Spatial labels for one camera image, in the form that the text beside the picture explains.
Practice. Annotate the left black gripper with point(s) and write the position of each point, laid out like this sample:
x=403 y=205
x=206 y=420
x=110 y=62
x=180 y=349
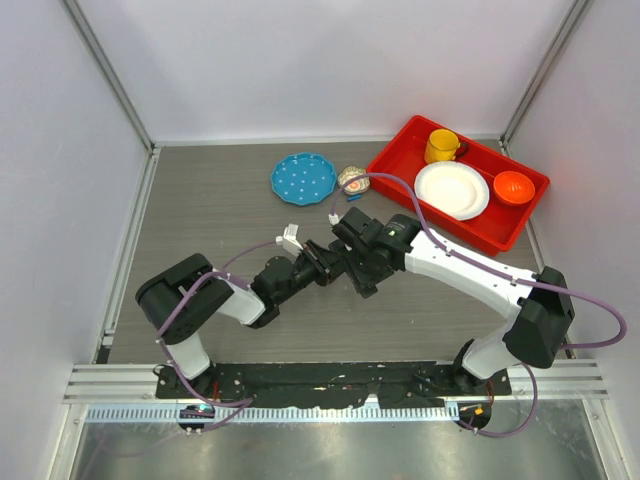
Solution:
x=318 y=259

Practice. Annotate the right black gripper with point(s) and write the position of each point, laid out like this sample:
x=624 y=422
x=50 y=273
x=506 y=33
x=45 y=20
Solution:
x=386 y=272

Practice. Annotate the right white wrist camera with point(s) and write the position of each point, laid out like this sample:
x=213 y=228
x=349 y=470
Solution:
x=334 y=218

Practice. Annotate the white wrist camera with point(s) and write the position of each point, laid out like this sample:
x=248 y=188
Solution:
x=334 y=218
x=288 y=240

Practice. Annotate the perforated cable tray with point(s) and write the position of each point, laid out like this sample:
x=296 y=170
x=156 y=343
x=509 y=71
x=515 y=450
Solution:
x=187 y=414

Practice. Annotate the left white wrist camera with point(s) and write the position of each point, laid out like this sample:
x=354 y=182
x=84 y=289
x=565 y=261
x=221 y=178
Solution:
x=288 y=240

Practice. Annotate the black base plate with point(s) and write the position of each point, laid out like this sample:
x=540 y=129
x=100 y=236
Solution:
x=329 y=385

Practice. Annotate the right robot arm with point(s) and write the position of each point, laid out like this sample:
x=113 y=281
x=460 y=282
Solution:
x=536 y=311

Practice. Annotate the orange bowl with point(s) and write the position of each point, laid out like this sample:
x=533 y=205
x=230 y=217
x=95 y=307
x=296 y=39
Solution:
x=513 y=188

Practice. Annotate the white paper plate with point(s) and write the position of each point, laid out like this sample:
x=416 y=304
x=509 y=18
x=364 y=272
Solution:
x=453 y=188

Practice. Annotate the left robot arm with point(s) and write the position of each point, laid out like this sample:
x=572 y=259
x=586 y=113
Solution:
x=180 y=300

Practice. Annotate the yellow mug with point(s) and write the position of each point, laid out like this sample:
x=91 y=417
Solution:
x=444 y=145

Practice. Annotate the small floral dish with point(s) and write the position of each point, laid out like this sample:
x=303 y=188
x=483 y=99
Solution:
x=353 y=181

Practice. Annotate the blue dotted plate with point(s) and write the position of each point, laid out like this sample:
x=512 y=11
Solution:
x=303 y=179

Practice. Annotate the black remote control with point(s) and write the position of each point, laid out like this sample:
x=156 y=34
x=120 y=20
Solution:
x=341 y=259

